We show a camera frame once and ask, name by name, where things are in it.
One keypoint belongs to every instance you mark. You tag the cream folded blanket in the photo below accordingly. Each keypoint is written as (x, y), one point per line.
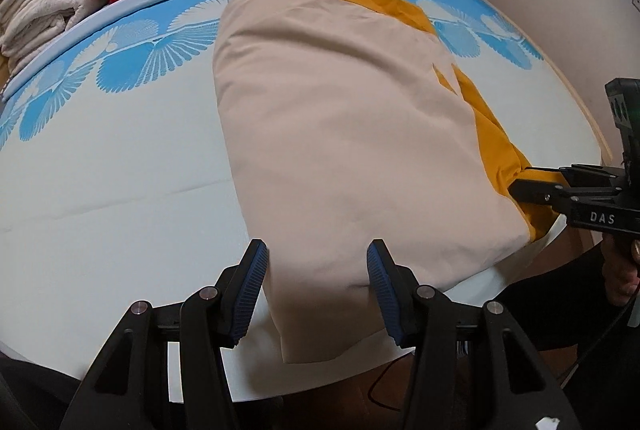
(45, 4)

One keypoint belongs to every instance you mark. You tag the person's leg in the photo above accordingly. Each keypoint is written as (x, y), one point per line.
(550, 300)

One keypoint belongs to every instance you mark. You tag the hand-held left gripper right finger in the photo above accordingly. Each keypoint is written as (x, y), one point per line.
(382, 290)

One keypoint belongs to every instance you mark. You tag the person's right hand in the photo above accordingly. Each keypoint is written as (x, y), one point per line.
(620, 275)

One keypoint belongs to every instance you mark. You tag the beige and mustard jacket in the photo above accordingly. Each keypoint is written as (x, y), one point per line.
(340, 134)

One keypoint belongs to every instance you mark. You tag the white mat with blue print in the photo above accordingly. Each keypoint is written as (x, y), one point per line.
(125, 210)

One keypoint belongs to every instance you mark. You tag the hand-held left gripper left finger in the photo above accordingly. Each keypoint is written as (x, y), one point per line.
(250, 290)

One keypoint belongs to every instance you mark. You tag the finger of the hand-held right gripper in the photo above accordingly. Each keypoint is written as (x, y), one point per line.
(535, 191)
(585, 170)

